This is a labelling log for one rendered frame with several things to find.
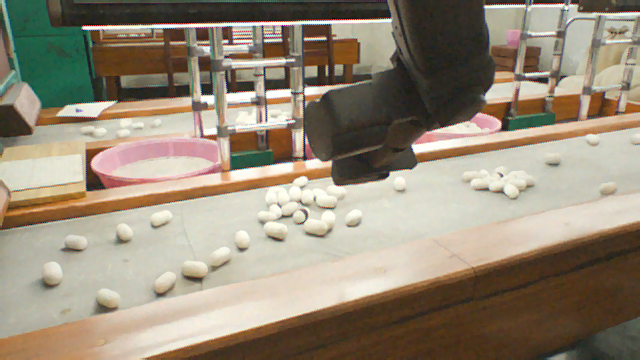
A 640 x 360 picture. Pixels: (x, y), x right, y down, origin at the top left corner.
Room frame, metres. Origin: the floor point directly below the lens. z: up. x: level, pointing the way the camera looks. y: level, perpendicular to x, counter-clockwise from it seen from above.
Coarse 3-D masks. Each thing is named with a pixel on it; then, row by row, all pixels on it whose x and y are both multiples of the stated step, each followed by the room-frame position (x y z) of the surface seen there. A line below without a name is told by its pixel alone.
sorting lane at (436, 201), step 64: (256, 192) 0.83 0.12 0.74; (384, 192) 0.83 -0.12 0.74; (448, 192) 0.83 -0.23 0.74; (576, 192) 0.83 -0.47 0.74; (0, 256) 0.60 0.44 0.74; (64, 256) 0.60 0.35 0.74; (128, 256) 0.60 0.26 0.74; (192, 256) 0.60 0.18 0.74; (256, 256) 0.60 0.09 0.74; (320, 256) 0.60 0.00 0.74; (0, 320) 0.46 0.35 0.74; (64, 320) 0.45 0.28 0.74
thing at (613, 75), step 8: (624, 64) 3.61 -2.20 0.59; (600, 72) 3.62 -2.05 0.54; (608, 72) 3.51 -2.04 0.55; (616, 72) 3.47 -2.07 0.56; (600, 80) 3.53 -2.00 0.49; (608, 80) 3.44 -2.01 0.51; (616, 80) 3.38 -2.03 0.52; (632, 80) 3.32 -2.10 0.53; (632, 88) 3.28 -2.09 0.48; (608, 96) 3.34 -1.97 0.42; (616, 96) 3.30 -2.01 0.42; (632, 96) 3.22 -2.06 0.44
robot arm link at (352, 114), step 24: (384, 72) 0.44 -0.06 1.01; (336, 96) 0.41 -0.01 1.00; (360, 96) 0.42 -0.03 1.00; (384, 96) 0.42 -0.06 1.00; (408, 96) 0.43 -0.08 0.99; (456, 96) 0.39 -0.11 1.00; (480, 96) 0.39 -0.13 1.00; (312, 120) 0.44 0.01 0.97; (336, 120) 0.40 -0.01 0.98; (360, 120) 0.40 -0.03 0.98; (384, 120) 0.42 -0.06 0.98; (432, 120) 0.41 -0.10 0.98; (456, 120) 0.40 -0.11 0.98; (312, 144) 0.44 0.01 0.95; (336, 144) 0.41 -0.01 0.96; (360, 144) 0.42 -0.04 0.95
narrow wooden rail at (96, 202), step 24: (600, 120) 1.27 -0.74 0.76; (624, 120) 1.27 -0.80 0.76; (432, 144) 1.05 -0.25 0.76; (456, 144) 1.05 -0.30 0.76; (480, 144) 1.06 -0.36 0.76; (504, 144) 1.09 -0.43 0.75; (528, 144) 1.12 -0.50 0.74; (264, 168) 0.89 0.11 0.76; (288, 168) 0.89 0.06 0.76; (312, 168) 0.89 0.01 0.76; (96, 192) 0.77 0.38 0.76; (120, 192) 0.77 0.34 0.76; (144, 192) 0.77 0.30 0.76; (168, 192) 0.78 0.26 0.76; (192, 192) 0.79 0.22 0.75; (216, 192) 0.81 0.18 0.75; (24, 216) 0.69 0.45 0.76; (48, 216) 0.70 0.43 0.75; (72, 216) 0.71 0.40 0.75
